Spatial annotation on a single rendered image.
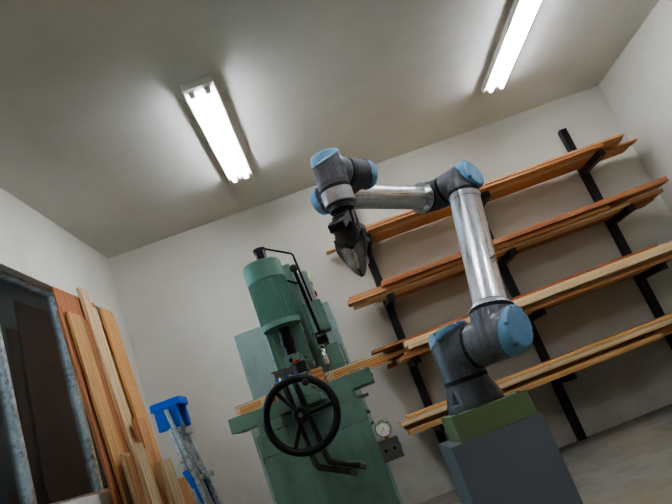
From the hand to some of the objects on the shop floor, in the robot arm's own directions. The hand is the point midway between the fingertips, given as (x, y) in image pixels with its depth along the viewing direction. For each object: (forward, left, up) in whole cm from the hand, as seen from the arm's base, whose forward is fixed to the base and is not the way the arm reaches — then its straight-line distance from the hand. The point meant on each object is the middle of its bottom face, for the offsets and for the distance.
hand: (360, 271), depth 160 cm
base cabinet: (+43, -111, -108) cm, 161 cm away
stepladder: (+117, -153, -109) cm, 221 cm away
